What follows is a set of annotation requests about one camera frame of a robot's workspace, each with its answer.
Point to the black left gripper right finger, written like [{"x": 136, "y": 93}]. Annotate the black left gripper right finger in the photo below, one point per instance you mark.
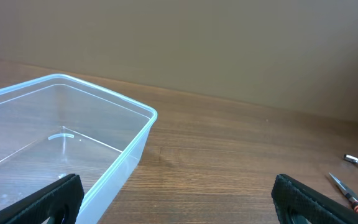
[{"x": 295, "y": 202}]

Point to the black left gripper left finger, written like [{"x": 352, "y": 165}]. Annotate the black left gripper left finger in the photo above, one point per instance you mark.
[{"x": 56, "y": 203}]

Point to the clear plastic container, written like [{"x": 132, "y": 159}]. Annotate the clear plastic container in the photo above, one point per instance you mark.
[{"x": 58, "y": 125}]

